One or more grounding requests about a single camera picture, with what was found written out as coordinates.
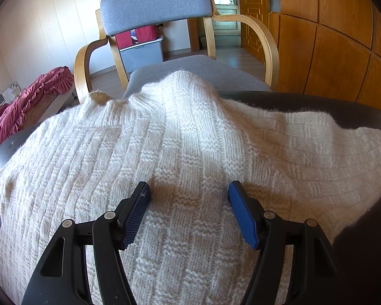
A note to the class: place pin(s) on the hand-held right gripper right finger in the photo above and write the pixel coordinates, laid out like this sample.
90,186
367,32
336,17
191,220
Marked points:
243,216

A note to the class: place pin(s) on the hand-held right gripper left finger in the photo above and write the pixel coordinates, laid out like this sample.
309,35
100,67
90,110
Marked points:
135,219

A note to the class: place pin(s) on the white knit sweater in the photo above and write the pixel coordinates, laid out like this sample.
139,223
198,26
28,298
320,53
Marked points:
184,146

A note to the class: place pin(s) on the black leather massage table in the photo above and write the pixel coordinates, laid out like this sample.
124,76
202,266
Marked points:
352,108

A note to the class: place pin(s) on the red ruffled bedspread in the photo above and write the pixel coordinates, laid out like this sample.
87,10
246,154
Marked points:
25,101

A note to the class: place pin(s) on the grey plastic storage box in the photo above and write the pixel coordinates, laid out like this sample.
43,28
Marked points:
143,55

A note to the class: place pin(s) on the red fabric storage bag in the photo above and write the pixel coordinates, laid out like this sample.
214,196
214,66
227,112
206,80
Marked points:
143,35

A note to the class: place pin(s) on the panelled wooden door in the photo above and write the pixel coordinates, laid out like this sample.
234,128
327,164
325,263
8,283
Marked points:
255,16

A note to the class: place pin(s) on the wooden wardrobe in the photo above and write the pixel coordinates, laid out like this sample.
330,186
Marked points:
336,38

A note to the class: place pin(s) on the grey armchair with wooden arms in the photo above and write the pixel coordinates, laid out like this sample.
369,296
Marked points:
155,3

